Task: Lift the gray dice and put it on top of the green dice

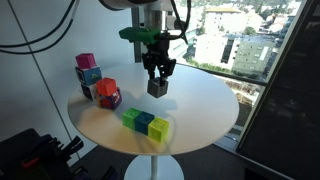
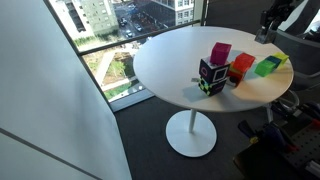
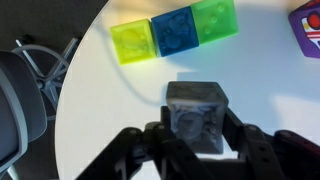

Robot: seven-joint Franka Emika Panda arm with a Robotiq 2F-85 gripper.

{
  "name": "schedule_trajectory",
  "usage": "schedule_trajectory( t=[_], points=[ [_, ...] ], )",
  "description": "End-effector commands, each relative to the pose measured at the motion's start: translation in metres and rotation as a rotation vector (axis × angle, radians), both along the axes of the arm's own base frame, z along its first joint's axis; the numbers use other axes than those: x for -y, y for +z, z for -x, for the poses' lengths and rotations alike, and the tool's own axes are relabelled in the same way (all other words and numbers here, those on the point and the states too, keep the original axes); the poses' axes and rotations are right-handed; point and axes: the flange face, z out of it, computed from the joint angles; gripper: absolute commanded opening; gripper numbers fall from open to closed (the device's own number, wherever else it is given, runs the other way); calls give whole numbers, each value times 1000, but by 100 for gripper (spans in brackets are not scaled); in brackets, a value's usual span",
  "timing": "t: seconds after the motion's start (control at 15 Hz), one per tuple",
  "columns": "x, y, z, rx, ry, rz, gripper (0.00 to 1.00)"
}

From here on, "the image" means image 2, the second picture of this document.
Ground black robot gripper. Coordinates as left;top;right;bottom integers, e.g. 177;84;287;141
259;0;298;34

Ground yellow-green embossed dice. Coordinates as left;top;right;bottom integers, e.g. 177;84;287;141
273;51;290;66

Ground teal blue embossed dice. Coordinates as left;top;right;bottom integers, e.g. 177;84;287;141
265;55;283;69

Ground green embossed dice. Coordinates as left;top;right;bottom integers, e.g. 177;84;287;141
254;59;278;78

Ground orange-red cube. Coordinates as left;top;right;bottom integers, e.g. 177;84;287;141
232;52;257;74

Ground magenta cube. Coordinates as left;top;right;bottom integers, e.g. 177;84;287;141
209;41;233;66

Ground multicoloured fabric cube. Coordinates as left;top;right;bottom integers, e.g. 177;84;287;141
227;63;246;88

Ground dark window mullion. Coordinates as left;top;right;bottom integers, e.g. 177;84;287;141
199;0;210;28

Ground blue and black fabric cube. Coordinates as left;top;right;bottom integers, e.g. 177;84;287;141
198;56;231;85

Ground black checkered fabric cube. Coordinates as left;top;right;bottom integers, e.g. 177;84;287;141
198;76;228;97

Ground black perforated mounting board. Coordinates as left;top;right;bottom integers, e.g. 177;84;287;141
233;114;320;180

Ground white looped cable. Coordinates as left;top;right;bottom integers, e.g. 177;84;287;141
278;89;301;116

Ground gray metal bracket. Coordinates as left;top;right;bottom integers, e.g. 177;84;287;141
265;103;275;124

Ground white table pedestal base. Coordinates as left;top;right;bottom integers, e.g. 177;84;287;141
165;108;218;158

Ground dark window rail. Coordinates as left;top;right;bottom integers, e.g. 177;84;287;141
77;19;202;57

